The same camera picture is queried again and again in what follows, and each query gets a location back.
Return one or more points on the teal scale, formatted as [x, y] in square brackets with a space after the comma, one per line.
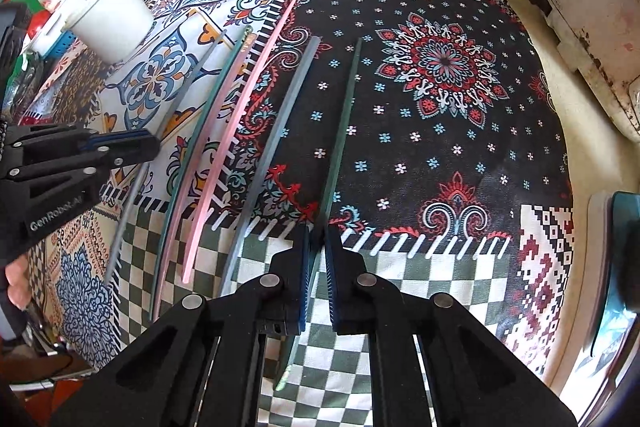
[607, 363]

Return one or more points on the white ceramic utensil cup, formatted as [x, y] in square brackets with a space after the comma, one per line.
[112, 29]

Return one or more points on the patchwork patterned tablecloth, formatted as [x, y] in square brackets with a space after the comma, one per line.
[453, 177]

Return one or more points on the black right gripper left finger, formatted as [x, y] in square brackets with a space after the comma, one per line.
[201, 362]

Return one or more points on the white appliance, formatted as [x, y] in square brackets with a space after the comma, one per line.
[600, 40]

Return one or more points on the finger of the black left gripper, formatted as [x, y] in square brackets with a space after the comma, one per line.
[33, 209]
[35, 151]

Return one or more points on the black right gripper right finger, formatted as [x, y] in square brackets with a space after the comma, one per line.
[431, 361]

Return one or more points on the person's left hand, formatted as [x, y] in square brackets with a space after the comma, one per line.
[17, 275]

